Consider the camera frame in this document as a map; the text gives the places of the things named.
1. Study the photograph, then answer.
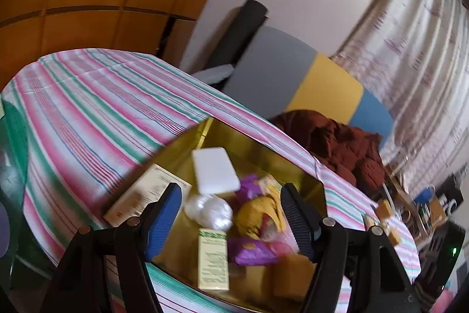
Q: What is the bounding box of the pink garment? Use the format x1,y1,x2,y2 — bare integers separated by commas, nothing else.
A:
430,291,458,313

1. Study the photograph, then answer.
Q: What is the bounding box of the white box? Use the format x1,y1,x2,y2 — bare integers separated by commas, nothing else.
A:
192,147,241,194

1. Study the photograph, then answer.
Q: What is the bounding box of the cream cardboard box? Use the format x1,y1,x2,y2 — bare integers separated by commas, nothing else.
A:
103,163,193,227

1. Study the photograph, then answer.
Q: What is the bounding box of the gold metal tin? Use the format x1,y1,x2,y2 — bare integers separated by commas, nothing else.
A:
106,117,328,310

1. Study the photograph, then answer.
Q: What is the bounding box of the purple snack packet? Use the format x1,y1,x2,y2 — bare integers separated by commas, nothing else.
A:
234,175,263,204
229,238,280,267

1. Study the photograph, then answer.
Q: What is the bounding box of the black appliance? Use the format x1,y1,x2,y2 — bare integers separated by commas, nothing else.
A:
436,175,464,211

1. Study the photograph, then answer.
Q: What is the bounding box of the black rolled mat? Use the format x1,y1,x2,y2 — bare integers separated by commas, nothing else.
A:
207,0,269,66

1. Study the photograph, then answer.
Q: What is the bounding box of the blue container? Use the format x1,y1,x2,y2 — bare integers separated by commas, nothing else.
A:
414,186,435,206

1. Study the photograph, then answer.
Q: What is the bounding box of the white pearly ball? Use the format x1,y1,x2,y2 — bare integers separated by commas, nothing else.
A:
184,193,234,230

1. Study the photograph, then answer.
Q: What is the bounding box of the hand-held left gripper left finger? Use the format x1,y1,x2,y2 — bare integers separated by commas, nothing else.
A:
49,182,183,313

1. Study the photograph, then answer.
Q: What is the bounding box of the grey yellow blue cushion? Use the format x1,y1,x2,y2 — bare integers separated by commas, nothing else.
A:
222,25,394,148

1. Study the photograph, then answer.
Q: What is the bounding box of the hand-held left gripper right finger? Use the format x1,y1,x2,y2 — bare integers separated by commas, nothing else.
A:
279,182,422,313

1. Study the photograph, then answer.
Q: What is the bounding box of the small green cream box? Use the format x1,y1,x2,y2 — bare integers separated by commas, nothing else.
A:
198,229,230,292

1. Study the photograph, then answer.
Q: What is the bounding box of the dark red blanket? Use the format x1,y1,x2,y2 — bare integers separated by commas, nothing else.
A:
273,110,385,196

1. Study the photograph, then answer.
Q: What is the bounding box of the pale patterned curtain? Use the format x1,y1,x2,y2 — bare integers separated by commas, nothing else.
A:
332,0,469,189

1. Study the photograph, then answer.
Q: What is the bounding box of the white chair armrest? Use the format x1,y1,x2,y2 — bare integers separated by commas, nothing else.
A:
191,64,236,84

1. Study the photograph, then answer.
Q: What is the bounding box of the striped tablecloth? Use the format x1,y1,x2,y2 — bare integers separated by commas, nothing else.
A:
2,48,420,313

